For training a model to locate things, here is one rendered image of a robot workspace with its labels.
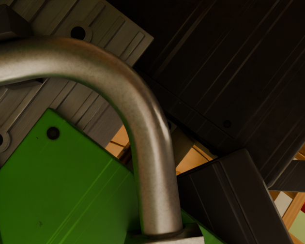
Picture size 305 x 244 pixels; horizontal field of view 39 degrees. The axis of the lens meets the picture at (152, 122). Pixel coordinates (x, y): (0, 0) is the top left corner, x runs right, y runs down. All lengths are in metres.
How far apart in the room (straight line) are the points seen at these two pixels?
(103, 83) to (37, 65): 0.05
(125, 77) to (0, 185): 0.13
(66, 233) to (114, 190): 0.05
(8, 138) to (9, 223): 0.07
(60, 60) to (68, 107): 0.06
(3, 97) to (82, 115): 0.07
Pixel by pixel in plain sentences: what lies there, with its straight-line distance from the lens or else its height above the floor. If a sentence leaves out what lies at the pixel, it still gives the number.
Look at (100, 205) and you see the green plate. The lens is 0.33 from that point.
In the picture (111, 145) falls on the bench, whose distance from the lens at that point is 1.13.
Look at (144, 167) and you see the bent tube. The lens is 0.29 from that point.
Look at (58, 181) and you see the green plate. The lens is 0.34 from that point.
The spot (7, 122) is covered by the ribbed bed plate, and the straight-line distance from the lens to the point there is 0.36.
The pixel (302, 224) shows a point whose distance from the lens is 3.78.
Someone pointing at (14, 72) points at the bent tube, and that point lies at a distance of 0.31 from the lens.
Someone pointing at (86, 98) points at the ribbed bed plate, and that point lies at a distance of 0.35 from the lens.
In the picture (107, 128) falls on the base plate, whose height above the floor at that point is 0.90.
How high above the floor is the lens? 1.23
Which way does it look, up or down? 15 degrees down
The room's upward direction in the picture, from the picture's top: 128 degrees clockwise
